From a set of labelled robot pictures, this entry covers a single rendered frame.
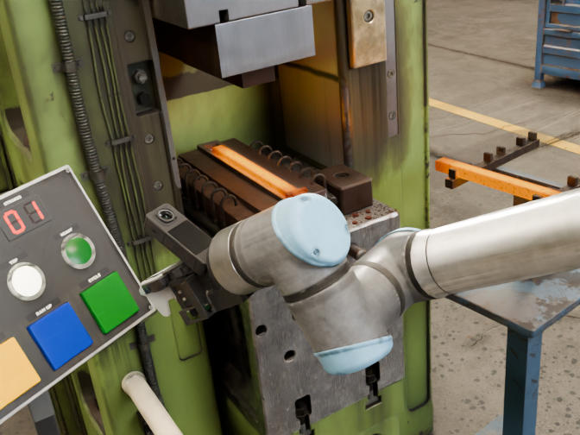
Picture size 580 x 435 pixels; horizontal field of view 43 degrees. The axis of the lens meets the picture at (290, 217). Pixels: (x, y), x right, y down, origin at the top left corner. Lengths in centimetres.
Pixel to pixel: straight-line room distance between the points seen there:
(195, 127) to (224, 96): 11
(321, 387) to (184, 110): 75
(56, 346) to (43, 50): 52
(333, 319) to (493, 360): 184
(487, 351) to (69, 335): 181
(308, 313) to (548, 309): 88
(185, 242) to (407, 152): 95
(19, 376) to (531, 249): 71
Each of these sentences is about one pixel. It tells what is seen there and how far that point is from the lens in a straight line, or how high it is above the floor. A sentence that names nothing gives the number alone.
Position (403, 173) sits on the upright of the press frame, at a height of 89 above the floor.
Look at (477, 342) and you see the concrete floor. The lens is 274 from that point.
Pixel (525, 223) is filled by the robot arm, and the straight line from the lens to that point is 84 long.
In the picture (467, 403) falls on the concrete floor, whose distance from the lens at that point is 248.
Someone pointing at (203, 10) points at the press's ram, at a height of 139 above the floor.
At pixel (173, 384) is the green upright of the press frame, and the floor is 57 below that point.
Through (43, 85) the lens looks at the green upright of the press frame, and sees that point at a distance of 138.
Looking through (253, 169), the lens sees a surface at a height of 101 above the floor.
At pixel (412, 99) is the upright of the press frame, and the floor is 107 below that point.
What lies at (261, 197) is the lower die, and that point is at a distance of 151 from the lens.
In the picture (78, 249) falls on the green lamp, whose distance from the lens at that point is 120.
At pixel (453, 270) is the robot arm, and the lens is 89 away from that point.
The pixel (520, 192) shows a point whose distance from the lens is 154.
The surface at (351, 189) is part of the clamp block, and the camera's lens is 156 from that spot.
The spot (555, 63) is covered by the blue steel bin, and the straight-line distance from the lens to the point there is 540.
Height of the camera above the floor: 161
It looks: 26 degrees down
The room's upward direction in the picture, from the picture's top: 6 degrees counter-clockwise
